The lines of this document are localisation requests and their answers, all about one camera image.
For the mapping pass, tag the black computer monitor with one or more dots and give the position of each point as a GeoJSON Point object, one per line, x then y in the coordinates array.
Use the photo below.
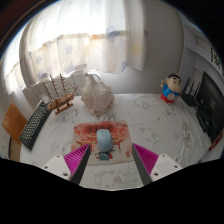
{"type": "Point", "coordinates": [213, 100]}

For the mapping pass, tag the cartoon boy figurine clock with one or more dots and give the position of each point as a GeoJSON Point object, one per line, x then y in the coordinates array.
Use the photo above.
{"type": "Point", "coordinates": [171, 88]}

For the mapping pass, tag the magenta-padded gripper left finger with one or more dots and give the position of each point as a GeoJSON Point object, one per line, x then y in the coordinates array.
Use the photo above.
{"type": "Point", "coordinates": [76, 159]}

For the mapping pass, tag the black computer keyboard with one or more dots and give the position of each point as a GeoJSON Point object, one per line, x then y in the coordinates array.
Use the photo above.
{"type": "Point", "coordinates": [35, 125]}

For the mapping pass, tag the white printed tablecloth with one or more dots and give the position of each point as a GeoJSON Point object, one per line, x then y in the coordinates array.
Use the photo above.
{"type": "Point", "coordinates": [156, 123]}

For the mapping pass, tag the wooden sailing ship model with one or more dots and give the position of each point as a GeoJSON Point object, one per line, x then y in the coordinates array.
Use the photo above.
{"type": "Point", "coordinates": [61, 100]}

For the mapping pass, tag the large white conch shell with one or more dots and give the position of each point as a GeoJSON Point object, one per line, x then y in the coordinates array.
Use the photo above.
{"type": "Point", "coordinates": [98, 96]}

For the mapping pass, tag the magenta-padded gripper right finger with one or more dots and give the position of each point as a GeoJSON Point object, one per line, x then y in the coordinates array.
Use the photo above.
{"type": "Point", "coordinates": [146, 160]}

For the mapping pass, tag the red printed mouse pad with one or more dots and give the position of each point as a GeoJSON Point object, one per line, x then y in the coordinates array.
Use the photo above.
{"type": "Point", "coordinates": [86, 133]}

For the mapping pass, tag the white wall shelf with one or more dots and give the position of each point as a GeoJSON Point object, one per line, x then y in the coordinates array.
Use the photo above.
{"type": "Point", "coordinates": [203, 56]}

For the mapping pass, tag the light blue computer mouse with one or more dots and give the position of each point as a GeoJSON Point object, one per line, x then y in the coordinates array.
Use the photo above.
{"type": "Point", "coordinates": [104, 140]}

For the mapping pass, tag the sheer star-print curtain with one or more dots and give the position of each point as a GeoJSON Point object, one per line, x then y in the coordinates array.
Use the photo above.
{"type": "Point", "coordinates": [83, 36]}

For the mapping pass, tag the wooden chair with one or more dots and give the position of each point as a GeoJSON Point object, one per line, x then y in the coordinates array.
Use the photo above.
{"type": "Point", "coordinates": [13, 121]}

